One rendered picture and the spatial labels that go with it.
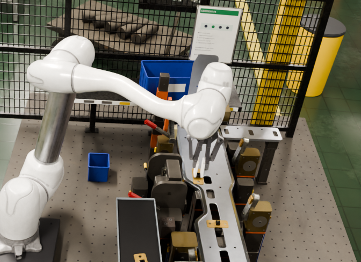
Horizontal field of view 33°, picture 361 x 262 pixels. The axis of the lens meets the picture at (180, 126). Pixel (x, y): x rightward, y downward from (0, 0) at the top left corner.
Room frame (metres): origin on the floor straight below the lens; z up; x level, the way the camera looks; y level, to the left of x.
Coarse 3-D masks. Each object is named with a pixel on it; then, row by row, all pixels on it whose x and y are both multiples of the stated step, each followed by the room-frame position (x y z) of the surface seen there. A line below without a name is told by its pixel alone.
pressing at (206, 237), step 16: (176, 144) 2.23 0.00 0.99; (192, 144) 2.24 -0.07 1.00; (224, 144) 2.29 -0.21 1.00; (192, 160) 2.13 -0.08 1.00; (224, 160) 2.16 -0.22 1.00; (208, 176) 2.04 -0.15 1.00; (224, 176) 2.05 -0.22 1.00; (224, 192) 1.95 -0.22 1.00; (208, 208) 1.83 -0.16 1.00; (224, 208) 1.85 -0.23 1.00; (208, 240) 1.66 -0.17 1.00; (240, 240) 1.69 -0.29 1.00; (208, 256) 1.58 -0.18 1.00; (240, 256) 1.60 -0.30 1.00
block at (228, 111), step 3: (228, 105) 2.52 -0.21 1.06; (228, 108) 2.49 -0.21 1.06; (225, 111) 2.47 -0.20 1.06; (228, 111) 2.47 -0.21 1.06; (225, 114) 2.47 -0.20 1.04; (228, 114) 2.47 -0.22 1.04; (225, 117) 2.47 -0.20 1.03; (228, 117) 2.47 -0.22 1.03; (222, 120) 2.47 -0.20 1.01; (225, 120) 2.47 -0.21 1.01; (228, 120) 2.47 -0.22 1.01; (222, 123) 2.47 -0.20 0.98; (225, 123) 2.47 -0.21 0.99; (225, 129) 2.47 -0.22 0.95
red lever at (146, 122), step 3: (147, 120) 2.15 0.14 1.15; (147, 123) 2.14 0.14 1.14; (150, 123) 2.15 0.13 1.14; (153, 123) 2.16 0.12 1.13; (150, 126) 2.15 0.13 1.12; (153, 126) 2.15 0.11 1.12; (156, 126) 2.16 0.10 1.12; (156, 129) 2.16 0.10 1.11; (159, 129) 2.16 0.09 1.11; (162, 129) 2.17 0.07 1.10; (162, 132) 2.16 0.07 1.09; (165, 132) 2.17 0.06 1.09; (165, 135) 2.17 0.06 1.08; (168, 135) 2.17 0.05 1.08
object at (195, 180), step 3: (192, 171) 1.73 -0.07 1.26; (198, 171) 1.73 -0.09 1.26; (192, 174) 1.71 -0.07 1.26; (198, 174) 1.71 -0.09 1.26; (192, 177) 1.70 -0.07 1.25; (198, 177) 1.70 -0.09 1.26; (195, 180) 1.68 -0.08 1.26; (198, 180) 1.68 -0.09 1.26; (201, 180) 1.69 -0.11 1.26; (195, 183) 1.66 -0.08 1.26; (198, 183) 1.67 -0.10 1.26; (201, 183) 1.67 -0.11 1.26
